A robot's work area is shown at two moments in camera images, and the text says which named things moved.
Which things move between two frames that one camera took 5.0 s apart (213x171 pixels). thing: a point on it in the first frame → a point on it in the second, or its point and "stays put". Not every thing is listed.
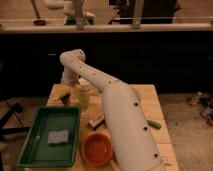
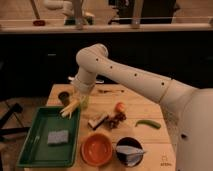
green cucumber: x=154 y=124 stays put
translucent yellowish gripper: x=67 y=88 → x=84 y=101
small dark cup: x=65 y=99 stays put
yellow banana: x=58 y=96 → x=67 y=110
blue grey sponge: x=60 y=136 stays put
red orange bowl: x=97 y=149 stays put
